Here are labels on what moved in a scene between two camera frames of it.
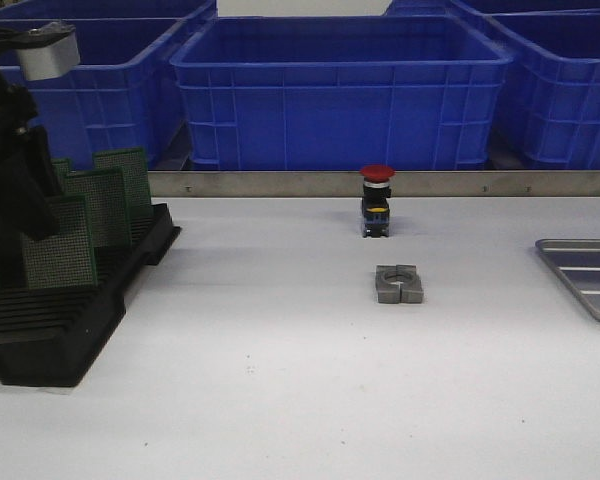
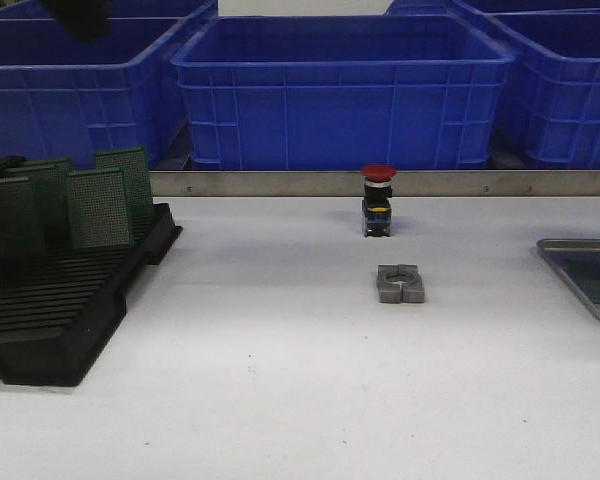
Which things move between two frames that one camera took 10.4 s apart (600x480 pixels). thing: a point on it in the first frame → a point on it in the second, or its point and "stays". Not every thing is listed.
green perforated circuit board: x=107 y=205 stays
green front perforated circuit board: x=64 y=259 → x=596 y=273
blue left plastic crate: x=128 y=93 stays
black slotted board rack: x=48 y=337 stays
